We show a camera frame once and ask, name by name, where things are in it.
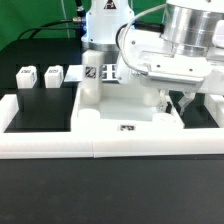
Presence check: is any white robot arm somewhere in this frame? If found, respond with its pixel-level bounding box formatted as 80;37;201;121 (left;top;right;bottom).
81;0;224;109

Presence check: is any white square table top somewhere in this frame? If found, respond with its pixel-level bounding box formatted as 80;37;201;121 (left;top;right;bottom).
70;83;184;134

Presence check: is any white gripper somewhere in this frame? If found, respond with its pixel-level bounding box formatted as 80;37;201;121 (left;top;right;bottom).
115;23;224;116

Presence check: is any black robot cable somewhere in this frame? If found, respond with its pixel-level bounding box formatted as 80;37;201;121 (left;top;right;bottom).
17;0;88;41

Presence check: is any white U-shaped obstacle fence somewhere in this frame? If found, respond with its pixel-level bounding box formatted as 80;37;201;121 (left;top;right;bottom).
0;89;224;159

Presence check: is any white sheet with AprilTags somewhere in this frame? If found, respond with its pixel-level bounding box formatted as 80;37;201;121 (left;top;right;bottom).
64;64;116;82

